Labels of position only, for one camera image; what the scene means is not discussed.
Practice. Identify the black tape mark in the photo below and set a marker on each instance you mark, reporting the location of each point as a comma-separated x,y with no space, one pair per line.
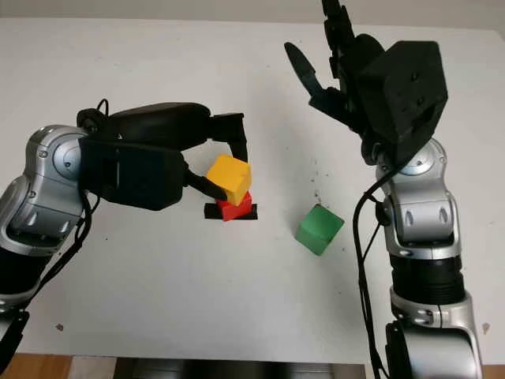
210,211

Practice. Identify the red wooden block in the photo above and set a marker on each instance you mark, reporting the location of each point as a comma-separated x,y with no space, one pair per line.
233,211

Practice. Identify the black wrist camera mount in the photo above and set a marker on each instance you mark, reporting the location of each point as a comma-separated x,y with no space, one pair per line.
138,177
410,91

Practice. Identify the yellow wooden block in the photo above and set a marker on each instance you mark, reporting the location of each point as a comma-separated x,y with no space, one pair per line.
229,171

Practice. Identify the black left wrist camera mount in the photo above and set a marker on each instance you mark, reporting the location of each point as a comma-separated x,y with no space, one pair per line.
138,177

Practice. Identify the green wooden block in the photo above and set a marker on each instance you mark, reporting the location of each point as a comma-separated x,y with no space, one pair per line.
319,227

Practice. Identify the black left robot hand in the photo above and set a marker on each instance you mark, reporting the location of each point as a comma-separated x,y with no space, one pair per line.
158,122

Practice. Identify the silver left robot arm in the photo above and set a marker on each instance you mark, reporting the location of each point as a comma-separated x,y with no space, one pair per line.
35,197

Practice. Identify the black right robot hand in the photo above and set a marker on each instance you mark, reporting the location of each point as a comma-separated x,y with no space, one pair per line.
351,79

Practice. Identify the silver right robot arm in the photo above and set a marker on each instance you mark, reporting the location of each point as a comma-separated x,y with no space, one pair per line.
422,205

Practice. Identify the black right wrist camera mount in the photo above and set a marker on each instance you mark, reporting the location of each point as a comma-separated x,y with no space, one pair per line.
410,91

